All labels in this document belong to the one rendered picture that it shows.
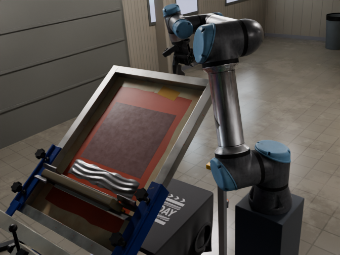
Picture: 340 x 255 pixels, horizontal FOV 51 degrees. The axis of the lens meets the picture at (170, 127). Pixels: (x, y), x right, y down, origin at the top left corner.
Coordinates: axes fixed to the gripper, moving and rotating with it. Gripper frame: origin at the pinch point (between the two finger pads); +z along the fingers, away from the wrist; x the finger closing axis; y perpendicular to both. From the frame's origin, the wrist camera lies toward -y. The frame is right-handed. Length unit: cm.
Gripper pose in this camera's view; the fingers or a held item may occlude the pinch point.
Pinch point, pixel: (184, 75)
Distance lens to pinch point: 176.4
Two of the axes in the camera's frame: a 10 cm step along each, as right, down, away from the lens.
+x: 5.4, -6.4, 5.5
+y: 8.0, 2.0, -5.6
